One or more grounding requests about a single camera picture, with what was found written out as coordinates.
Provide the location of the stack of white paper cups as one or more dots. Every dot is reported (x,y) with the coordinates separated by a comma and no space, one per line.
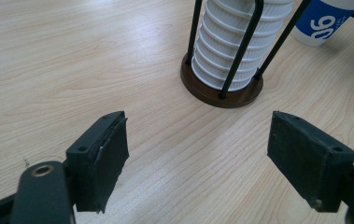
(224,46)

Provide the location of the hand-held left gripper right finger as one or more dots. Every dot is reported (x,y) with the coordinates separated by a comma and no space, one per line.
(308,161)

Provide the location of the blue label paper cup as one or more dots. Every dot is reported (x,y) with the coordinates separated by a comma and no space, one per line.
(321,21)

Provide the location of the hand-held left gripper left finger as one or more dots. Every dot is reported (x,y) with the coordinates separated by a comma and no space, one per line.
(103,168)

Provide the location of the brown cup holder black rods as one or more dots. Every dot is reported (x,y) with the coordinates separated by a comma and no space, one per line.
(218,96)

